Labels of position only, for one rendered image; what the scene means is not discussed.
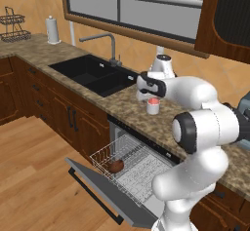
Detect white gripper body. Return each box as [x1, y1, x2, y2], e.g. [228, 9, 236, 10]
[136, 89, 161, 103]

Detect white cup with red inside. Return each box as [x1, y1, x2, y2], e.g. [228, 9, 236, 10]
[146, 96, 161, 116]

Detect dishwasher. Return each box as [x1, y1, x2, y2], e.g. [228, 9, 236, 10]
[64, 113, 182, 230]

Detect brown bowl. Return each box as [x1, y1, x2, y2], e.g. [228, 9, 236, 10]
[107, 158, 126, 174]

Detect grey dishwasher door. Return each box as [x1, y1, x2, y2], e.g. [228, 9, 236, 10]
[64, 157, 159, 230]

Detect wooden corner cupboard door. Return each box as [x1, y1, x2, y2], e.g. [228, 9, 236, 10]
[0, 57, 26, 126]

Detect black double sink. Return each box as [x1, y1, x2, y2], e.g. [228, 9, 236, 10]
[48, 54, 139, 98]

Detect grey tap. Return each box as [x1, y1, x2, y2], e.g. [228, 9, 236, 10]
[78, 32, 123, 68]

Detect grey-blue toaster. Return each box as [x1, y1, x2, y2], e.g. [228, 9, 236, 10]
[236, 91, 250, 151]

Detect wooden drawer stack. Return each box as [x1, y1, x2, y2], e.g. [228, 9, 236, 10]
[13, 57, 57, 130]

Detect white paper towel roll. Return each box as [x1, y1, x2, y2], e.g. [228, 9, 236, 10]
[45, 15, 63, 46]

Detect wooden drawer front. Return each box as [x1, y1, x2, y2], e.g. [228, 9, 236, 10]
[201, 182, 250, 224]

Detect white post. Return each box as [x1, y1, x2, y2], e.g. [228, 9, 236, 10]
[155, 45, 166, 57]
[68, 19, 77, 47]

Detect black cupboard door handle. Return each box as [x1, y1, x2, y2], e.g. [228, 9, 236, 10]
[71, 109, 80, 133]
[65, 105, 73, 129]

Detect wire dishwasher rack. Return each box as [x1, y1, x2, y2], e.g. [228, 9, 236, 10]
[89, 134, 174, 208]

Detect window with wooden frame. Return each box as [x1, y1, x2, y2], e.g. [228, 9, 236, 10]
[60, 0, 211, 59]

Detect black dishwasher door handle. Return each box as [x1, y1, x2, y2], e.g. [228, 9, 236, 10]
[67, 168, 125, 226]

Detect wooden wall cupboard glass door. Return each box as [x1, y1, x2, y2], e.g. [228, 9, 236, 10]
[194, 0, 250, 65]

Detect black wire tiered stand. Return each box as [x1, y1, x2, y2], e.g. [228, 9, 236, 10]
[0, 6, 32, 44]

